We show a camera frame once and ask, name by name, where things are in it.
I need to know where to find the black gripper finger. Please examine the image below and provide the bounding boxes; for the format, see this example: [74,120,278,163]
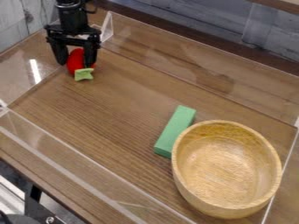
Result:
[84,44,98,67]
[51,41,70,66]

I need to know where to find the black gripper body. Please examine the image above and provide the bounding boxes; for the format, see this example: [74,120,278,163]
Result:
[44,24,102,48]

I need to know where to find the red plush fruit green leaf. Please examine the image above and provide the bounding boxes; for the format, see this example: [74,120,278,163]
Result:
[67,48,95,81]

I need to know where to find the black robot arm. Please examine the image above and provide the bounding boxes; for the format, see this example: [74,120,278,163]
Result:
[44,0,102,67]

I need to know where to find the green rectangular block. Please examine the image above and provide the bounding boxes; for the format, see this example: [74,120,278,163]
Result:
[154,105,196,158]

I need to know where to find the black table leg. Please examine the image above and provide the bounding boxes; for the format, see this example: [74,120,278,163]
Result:
[30,185,43,202]

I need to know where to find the wooden bowl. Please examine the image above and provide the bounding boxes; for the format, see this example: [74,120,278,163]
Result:
[172,120,283,220]

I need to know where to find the clear acrylic tray wall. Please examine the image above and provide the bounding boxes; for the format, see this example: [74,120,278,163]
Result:
[0,105,195,224]

